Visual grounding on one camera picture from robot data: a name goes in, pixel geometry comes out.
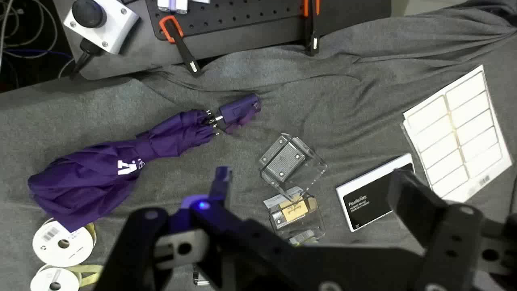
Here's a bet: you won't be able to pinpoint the orange handled tool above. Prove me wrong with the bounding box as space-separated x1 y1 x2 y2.
298 0 322 56
158 14 203 77

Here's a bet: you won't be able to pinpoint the black button box cable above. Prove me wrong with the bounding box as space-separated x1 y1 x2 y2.
65 38 106 79

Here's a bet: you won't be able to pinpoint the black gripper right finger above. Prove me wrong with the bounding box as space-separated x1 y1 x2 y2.
385 168 484 291

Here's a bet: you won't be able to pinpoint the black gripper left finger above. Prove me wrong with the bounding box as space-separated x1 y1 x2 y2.
93 205 182 291

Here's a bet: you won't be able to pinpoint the clear plastic packet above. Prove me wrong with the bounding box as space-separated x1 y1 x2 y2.
254 131 327 202

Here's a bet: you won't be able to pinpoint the white label sheet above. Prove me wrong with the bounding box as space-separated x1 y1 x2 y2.
400 63 513 205

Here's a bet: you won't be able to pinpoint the white box black button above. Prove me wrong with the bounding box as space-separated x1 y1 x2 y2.
61 0 141 56

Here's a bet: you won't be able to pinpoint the grey cable bundle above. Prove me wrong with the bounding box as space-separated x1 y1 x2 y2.
0 0 70 82

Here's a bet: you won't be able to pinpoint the small clear container tan contents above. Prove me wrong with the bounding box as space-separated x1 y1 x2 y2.
261 184 324 247

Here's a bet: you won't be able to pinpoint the black pegboard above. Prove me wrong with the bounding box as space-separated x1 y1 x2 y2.
143 0 393 43

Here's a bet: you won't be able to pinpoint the purple cloth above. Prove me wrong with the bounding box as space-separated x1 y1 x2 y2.
25 93 263 232

